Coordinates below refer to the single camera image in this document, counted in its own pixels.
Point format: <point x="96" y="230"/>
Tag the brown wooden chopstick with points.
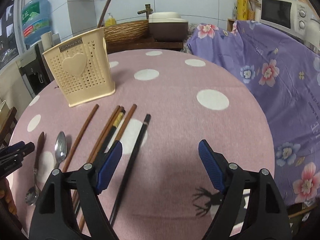
<point x="79" y="137"/>
<point x="75" y="196"/>
<point x="118" y="137"/>
<point x="103" y="13"/>
<point x="95" y="147"/>

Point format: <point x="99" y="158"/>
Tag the black gold-band chopstick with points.
<point x="107" y="140"/>

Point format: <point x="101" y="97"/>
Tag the water dispenser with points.
<point x="33" y="68"/>

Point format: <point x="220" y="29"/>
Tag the yellow roll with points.
<point x="242" y="10"/>

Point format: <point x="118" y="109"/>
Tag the window with frame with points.
<point x="12" y="41"/>

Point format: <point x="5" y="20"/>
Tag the blue water jug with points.
<point x="36" y="20"/>

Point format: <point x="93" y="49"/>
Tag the dark wooden counter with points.
<point x="144" y="43"/>

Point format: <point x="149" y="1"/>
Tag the bronze faucet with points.
<point x="148" y="11"/>

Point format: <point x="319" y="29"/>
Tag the white microwave oven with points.
<point x="292" y="17"/>

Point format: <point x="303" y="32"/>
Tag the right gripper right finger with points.
<point x="266" y="216"/>

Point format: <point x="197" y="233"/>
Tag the pink polka dot tablecloth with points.
<point x="189" y="99"/>

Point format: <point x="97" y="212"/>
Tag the yellow soap bottle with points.
<point x="110" y="21"/>

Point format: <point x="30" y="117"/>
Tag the cream plastic utensil holder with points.
<point x="81" y="68"/>

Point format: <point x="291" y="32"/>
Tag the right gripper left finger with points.
<point x="54" y="217"/>

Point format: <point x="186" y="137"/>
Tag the white brown rice cooker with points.
<point x="168" y="27"/>

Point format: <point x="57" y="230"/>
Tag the purple floral cloth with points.
<point x="283" y="76"/>

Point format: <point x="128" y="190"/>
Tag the woven basin sink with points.
<point x="126" y="32"/>

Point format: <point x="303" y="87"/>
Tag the wooden handled steel spoon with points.
<point x="34" y="192"/>

